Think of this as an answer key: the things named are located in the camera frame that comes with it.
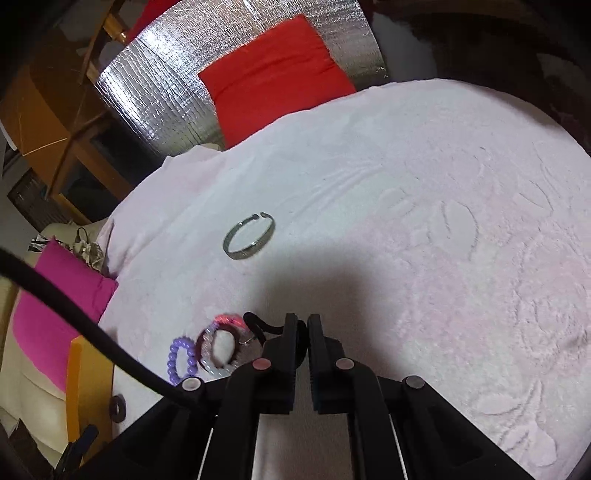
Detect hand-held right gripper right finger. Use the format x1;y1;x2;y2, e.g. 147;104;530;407
307;313;537;480

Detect clear bead bracelet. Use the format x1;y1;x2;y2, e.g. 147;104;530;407
201;323;266;374

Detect silver foil mat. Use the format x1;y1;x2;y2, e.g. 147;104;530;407
95;0;389;160

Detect black cable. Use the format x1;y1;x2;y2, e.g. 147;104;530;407
0;247;204;409

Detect magenta cushion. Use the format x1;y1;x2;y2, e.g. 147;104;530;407
10;240;119;391

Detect wooden cabinet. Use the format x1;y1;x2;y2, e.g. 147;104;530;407
0;0;136;227

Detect pale pink embossed blanket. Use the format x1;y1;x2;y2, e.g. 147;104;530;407
99;78;591;480

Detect dark red bangle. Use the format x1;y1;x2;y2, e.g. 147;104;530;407
196;315;250;370

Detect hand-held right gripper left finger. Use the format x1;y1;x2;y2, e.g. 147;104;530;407
81;313;308;480

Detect orange box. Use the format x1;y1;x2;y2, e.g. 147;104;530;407
66;335;116;455

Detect cream leather sofa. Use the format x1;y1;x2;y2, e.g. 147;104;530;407
0;222;116;468

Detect brown woven box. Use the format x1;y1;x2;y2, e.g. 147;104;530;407
7;171;70;232

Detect purple bead bracelet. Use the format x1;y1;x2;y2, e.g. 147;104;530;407
167;336;200;386

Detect small red cushion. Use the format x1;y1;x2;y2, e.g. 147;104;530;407
124;0;182;43

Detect large red cushion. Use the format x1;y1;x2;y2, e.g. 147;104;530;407
198;14;357;149

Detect silver open bangle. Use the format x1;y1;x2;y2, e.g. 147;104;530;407
223;211;276;260

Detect patterned cloth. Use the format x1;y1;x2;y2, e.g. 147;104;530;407
30;226;114;278

